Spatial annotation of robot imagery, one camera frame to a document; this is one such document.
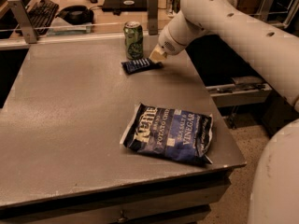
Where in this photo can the green soda can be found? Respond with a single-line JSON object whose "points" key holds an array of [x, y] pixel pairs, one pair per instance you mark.
{"points": [[133, 33]]}

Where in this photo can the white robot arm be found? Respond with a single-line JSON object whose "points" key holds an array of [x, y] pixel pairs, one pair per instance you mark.
{"points": [[274, 55]]}

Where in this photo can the black headphones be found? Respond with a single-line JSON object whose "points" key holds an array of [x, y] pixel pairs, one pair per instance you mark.
{"points": [[76, 15]]}

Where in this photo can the blue rxbar blueberry bar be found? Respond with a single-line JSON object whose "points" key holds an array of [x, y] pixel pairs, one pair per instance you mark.
{"points": [[140, 65]]}

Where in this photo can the black laptop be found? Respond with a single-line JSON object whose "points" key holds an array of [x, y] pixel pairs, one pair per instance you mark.
{"points": [[124, 5]]}

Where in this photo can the metal bracket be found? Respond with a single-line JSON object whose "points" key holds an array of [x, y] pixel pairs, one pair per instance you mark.
{"points": [[23, 20], [152, 17], [263, 11]]}

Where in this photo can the cans on back desk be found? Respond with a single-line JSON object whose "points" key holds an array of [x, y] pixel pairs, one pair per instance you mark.
{"points": [[172, 7]]}

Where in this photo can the black keyboard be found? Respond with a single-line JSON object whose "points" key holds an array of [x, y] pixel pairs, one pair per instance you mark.
{"points": [[41, 15]]}

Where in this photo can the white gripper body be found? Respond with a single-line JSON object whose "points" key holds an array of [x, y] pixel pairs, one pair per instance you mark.
{"points": [[167, 43]]}

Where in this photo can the grey open drawer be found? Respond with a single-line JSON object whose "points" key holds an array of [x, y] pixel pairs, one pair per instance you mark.
{"points": [[240, 91]]}

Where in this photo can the left metal bracket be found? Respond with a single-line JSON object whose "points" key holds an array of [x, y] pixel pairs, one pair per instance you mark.
{"points": [[23, 20]]}

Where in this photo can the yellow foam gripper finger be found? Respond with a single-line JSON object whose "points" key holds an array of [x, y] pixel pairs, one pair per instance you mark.
{"points": [[158, 54]]}

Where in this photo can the table drawer front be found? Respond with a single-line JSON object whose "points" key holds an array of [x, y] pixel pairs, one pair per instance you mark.
{"points": [[172, 202]]}

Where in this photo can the blue Kettle chips bag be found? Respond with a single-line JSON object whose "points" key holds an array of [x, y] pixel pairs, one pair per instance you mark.
{"points": [[168, 133]]}

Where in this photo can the right metal bracket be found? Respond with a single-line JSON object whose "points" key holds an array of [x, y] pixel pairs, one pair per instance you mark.
{"points": [[263, 11]]}

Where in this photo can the middle metal bracket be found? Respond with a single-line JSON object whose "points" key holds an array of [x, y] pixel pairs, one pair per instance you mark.
{"points": [[152, 17]]}

